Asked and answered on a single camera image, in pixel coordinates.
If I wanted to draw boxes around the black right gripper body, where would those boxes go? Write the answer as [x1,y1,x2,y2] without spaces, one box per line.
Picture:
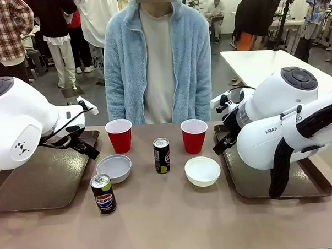
[221,107,241,145]

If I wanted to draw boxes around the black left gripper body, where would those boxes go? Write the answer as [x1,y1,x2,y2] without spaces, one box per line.
[68,132,89,155]

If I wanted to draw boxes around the red plastic cup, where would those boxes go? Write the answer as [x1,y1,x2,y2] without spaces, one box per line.
[104,118,134,155]
[179,118,210,155]

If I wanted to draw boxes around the white bowl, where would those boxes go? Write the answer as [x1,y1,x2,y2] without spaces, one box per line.
[95,153,133,186]
[183,155,222,188]

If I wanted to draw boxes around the wide black Pepsi can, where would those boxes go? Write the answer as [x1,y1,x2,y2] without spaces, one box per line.
[90,172,118,216]

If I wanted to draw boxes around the grey floor plate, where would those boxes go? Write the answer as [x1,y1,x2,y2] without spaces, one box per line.
[61,84,85,99]

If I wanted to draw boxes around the brown plastic tray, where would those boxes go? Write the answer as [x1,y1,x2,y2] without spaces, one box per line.
[213,119,332,202]
[0,129,104,213]

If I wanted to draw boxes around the slim black Pepsi can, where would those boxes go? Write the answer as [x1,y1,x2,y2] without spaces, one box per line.
[153,137,171,175]

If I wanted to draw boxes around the white folding table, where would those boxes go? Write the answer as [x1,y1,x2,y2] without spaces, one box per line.
[220,46,332,101]

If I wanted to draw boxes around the person in blue fleece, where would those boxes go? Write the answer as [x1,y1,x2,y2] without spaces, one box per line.
[101,0,215,127]

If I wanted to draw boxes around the black stool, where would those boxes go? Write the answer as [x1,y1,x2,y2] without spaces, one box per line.
[26,48,49,79]

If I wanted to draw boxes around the black tripod stand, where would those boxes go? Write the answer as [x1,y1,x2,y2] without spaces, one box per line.
[270,0,297,53]

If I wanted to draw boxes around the person in red top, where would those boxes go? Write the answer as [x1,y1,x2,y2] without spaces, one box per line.
[66,0,95,74]

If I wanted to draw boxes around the seated person in white coat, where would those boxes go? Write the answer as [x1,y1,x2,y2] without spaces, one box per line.
[204,0,228,45]

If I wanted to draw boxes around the person in black jacket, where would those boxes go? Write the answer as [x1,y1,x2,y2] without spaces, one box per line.
[230,0,288,52]

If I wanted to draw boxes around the person in dark top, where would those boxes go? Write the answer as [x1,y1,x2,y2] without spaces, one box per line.
[26,0,81,91]

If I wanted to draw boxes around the person in white shirt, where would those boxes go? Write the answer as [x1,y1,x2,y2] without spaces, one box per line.
[75,0,123,88]

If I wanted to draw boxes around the person in colourful shirt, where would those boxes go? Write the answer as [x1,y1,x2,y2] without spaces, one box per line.
[291,0,332,64]

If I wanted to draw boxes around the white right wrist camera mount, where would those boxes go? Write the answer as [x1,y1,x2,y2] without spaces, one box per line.
[209,90,234,113]

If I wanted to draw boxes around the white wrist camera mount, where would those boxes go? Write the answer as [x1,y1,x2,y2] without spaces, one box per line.
[209,90,234,113]
[75,95,100,117]

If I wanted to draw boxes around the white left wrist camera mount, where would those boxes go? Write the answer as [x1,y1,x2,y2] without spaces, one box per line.
[75,95,100,117]

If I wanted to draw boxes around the black braided cable sleeve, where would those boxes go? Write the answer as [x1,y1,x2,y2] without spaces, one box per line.
[265,98,332,200]

